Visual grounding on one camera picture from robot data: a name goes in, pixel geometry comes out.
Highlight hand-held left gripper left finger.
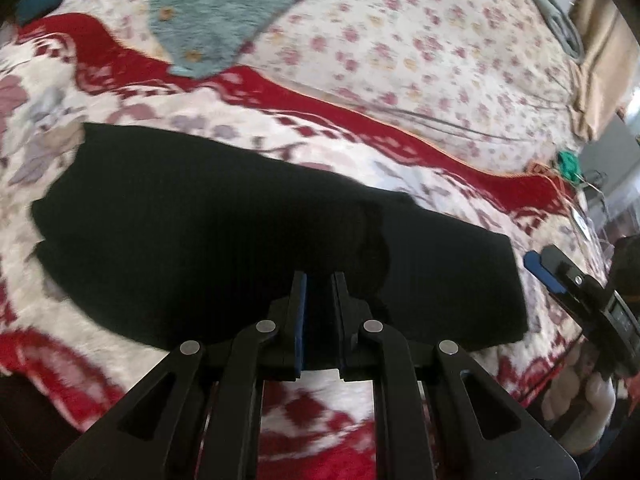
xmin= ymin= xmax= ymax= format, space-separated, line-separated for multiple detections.
xmin=52 ymin=270 xmax=308 ymax=480

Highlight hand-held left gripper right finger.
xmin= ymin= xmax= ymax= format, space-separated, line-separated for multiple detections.
xmin=333 ymin=271 xmax=582 ymax=480

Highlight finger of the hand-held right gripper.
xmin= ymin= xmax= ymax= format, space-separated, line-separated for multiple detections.
xmin=523 ymin=244 xmax=608 ymax=313

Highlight black pants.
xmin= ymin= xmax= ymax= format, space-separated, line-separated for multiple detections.
xmin=30 ymin=122 xmax=531 ymax=356

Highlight person's right hand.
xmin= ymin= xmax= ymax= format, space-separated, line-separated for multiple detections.
xmin=542 ymin=342 xmax=618 ymax=453

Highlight green cloth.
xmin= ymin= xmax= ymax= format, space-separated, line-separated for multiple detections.
xmin=557 ymin=150 xmax=582 ymax=182

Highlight beige cloth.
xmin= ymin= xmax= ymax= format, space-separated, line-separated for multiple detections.
xmin=570 ymin=0 xmax=637 ymax=141

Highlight floral bedsheet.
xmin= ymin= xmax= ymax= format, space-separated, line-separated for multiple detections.
xmin=65 ymin=0 xmax=586 ymax=176

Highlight teal fleece garment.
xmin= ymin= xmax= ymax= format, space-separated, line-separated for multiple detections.
xmin=150 ymin=0 xmax=371 ymax=78

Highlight red and white plush blanket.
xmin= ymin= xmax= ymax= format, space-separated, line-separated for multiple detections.
xmin=0 ymin=12 xmax=616 ymax=480

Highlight tangled beige cords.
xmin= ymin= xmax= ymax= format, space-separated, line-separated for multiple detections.
xmin=530 ymin=160 xmax=608 ymax=241

